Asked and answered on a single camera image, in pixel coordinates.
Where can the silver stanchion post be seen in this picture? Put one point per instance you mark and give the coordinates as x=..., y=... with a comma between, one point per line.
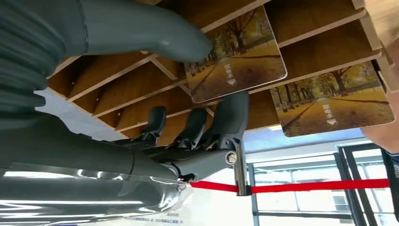
x=240, y=174

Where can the ribbed grey right arm sleeve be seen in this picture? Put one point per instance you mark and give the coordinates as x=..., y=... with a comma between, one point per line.
x=21, y=46

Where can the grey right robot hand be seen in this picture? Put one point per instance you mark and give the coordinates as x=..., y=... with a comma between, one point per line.
x=78, y=162

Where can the wooden card rack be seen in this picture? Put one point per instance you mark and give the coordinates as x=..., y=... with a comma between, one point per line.
x=324, y=46

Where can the dark window frame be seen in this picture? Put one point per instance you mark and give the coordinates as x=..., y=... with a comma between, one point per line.
x=352, y=187

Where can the red barrier belt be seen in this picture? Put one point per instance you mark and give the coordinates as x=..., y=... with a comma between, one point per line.
x=311, y=186

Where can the autumn tree road card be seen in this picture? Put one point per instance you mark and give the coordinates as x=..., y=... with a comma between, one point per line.
x=243, y=67
x=336, y=103

